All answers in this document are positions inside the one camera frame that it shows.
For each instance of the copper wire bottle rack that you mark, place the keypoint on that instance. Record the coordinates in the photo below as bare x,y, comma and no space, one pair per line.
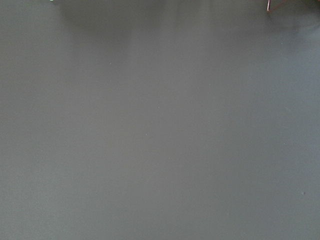
270,6

